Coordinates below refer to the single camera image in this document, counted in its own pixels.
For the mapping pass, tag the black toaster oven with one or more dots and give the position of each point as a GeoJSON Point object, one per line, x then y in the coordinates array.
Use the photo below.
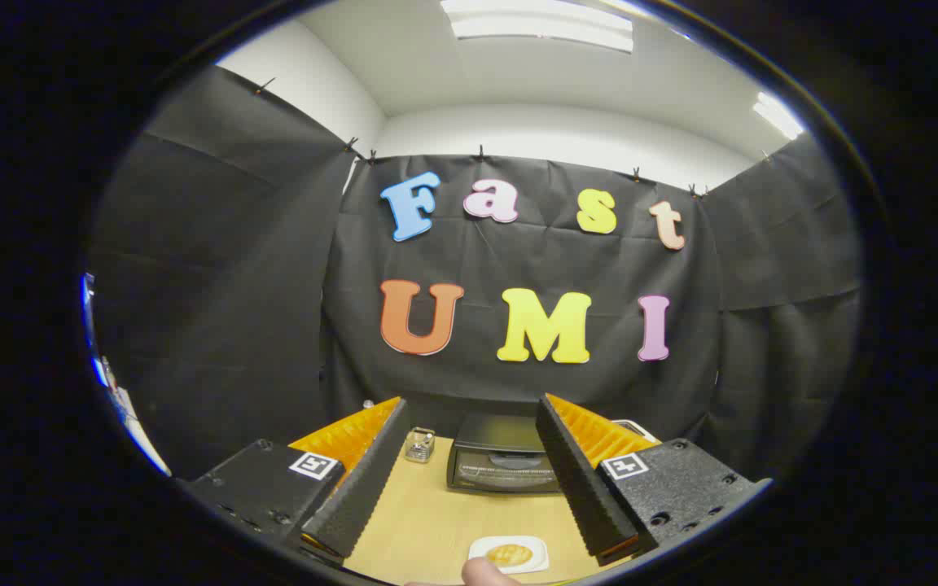
{"type": "Point", "coordinates": [501, 435]}

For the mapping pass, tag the white pop-up toaster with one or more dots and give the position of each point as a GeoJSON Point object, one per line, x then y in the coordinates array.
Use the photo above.
{"type": "Point", "coordinates": [636, 426]}

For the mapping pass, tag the round golden bread bun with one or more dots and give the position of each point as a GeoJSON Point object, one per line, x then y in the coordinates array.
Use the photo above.
{"type": "Point", "coordinates": [509, 555]}

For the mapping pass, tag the long ceiling light panel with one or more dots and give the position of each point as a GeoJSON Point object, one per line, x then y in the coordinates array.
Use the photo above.
{"type": "Point", "coordinates": [538, 24]}

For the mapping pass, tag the white square plate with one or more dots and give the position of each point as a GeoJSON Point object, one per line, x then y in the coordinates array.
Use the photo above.
{"type": "Point", "coordinates": [536, 547]}

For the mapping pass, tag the small ceiling light panel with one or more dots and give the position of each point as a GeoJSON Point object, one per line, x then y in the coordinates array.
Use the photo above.
{"type": "Point", "coordinates": [778, 115]}

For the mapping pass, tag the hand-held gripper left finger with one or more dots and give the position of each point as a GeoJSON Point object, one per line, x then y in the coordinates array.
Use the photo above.
{"type": "Point", "coordinates": [359, 496]}

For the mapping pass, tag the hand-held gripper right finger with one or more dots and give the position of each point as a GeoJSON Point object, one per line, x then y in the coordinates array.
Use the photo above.
{"type": "Point", "coordinates": [587, 488]}

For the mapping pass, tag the black backdrop cloth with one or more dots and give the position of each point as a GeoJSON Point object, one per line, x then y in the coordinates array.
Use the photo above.
{"type": "Point", "coordinates": [241, 285]}

